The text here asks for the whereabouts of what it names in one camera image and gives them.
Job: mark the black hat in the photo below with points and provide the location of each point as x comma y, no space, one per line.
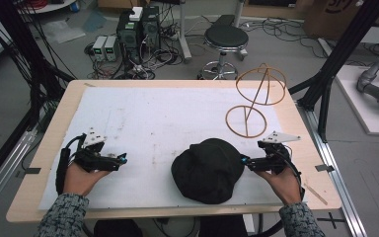
207,171

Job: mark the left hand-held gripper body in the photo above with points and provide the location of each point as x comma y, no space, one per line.
93,154

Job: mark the white box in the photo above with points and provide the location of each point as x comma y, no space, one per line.
136,14

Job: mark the grey bench power supply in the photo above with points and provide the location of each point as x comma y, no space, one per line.
99,48
112,48

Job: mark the black round stool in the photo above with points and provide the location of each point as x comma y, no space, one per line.
226,39

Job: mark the person's legs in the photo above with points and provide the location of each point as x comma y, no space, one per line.
223,227

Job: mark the aluminium rail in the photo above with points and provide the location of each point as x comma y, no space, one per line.
335,171
3,171

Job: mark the black frame post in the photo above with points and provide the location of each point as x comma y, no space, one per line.
23,49
342,52

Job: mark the white table mat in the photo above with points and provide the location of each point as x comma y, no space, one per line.
164,121

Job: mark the white desk leg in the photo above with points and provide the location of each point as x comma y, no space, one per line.
184,33

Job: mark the person's left hand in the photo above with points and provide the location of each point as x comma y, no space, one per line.
84,181

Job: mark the black tape piece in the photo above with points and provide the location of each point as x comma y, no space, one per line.
324,168
33,171

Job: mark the cardboard box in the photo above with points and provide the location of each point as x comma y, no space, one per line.
332,16

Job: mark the person's right hand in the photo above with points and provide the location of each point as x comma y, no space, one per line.
281,186

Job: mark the white platform board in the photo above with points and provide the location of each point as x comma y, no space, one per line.
358,105

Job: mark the beige tape strip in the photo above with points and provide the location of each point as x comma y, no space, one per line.
316,195

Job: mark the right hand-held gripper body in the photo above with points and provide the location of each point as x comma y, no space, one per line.
271,158

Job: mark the black computer tower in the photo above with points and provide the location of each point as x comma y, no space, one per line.
129,36
151,28

